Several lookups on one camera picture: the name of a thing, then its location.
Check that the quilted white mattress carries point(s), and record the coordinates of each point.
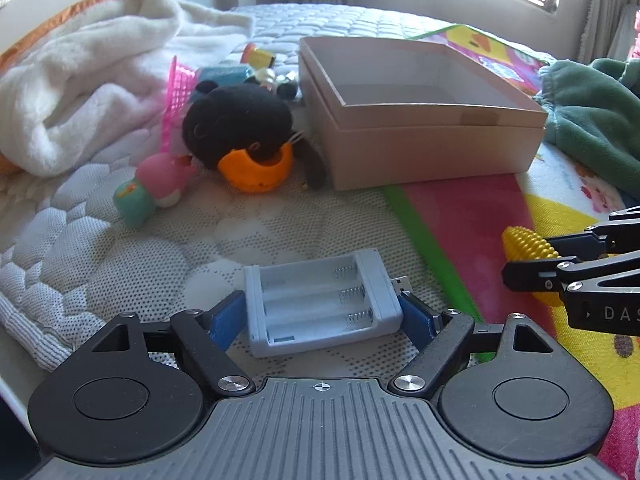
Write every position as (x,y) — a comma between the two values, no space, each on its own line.
(150,260)

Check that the green fleece cloth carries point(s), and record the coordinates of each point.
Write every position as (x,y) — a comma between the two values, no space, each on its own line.
(595,110)

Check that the pink cardboard box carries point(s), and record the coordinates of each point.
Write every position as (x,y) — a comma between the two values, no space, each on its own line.
(425,145)

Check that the orange plastic toy cup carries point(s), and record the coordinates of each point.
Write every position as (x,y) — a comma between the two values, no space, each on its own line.
(260,175)

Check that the white curtain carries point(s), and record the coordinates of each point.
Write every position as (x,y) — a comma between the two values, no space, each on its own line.
(605,5)

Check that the white battery holder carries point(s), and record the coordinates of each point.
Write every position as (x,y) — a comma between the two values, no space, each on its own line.
(320,305)

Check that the yellow corn toy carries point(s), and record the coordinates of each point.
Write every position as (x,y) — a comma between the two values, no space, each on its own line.
(525,245)

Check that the white fleece blanket orange edge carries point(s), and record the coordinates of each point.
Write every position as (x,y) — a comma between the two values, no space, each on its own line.
(100,70)

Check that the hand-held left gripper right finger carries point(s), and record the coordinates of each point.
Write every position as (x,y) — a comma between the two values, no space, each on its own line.
(417,319)

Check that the pink and teal toy figure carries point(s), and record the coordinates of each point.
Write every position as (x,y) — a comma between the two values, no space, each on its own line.
(155,180)

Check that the black and white beads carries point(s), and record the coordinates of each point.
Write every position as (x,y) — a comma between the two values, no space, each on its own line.
(275,81)

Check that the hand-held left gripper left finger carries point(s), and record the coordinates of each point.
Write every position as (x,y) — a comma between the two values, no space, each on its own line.
(227,322)

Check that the small yellow toy block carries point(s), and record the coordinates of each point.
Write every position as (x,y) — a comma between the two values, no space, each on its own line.
(257,56)

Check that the colourful cartoon play mat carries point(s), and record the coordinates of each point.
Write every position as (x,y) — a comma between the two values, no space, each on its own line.
(470,220)

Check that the blue packet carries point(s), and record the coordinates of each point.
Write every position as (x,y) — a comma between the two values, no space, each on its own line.
(222,74)

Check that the pink plastic scoop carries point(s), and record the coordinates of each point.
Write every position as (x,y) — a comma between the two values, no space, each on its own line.
(176,95)

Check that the black plush toy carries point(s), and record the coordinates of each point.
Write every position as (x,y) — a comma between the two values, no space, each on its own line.
(235,115)

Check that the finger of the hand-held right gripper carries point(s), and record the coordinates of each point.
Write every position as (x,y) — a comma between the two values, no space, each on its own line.
(540,272)
(585,245)

